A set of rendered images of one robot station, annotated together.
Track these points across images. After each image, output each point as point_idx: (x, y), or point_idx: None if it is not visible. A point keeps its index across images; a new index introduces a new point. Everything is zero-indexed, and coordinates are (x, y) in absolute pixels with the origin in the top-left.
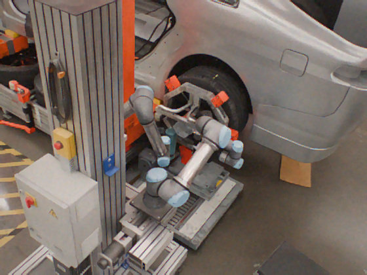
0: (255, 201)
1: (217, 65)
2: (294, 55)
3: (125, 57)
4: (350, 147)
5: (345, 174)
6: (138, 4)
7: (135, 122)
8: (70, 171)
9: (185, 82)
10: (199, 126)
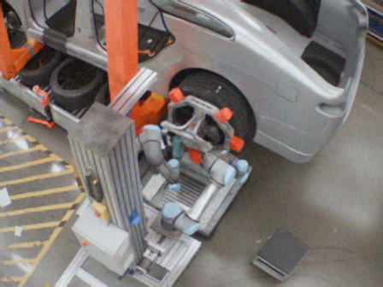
0: (262, 183)
1: None
2: (287, 87)
3: None
4: None
5: (334, 143)
6: None
7: (141, 127)
8: (107, 225)
9: (189, 94)
10: (206, 167)
